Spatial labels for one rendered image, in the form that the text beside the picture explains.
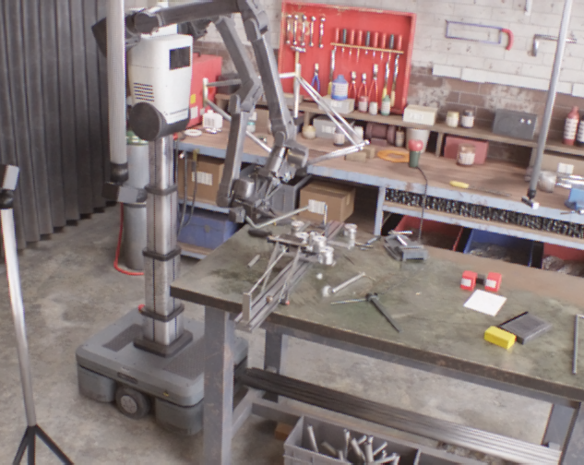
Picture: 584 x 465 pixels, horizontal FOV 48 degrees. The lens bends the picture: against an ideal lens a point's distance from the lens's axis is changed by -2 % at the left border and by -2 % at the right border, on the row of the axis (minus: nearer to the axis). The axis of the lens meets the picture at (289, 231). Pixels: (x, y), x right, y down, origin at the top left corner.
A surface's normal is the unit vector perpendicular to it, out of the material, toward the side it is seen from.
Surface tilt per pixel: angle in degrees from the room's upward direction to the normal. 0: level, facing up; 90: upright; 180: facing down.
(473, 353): 0
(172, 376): 0
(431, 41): 90
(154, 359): 0
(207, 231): 90
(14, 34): 90
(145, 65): 90
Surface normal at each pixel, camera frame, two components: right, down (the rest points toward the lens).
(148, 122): -0.44, 0.33
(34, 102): 0.29, 0.40
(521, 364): 0.07, -0.92
